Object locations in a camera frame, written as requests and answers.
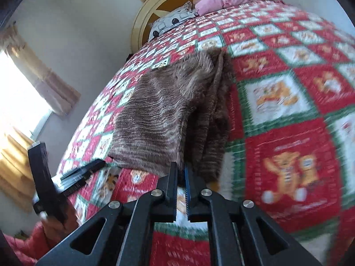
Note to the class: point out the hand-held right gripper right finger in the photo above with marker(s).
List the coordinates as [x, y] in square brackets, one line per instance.
[189, 189]

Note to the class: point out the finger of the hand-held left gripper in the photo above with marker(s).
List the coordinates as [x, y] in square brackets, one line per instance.
[72, 185]
[83, 169]

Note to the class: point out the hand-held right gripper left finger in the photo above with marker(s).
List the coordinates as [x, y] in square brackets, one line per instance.
[170, 188]

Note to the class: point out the brown knitted sweater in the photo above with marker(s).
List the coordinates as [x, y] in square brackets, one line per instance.
[155, 110]

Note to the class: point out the orange-yellow curtain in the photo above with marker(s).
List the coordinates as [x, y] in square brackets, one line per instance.
[15, 171]

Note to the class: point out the large side window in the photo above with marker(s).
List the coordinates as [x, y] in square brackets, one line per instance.
[19, 102]

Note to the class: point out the long beige curtain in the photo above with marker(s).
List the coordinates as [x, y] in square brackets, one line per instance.
[47, 80]

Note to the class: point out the red checked bear-print quilt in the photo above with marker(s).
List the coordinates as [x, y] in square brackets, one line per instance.
[285, 94]

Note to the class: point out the grey patterned pillow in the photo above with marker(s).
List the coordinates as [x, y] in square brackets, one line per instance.
[172, 19]

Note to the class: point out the cream arched bed headboard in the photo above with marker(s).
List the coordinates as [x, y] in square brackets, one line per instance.
[155, 8]

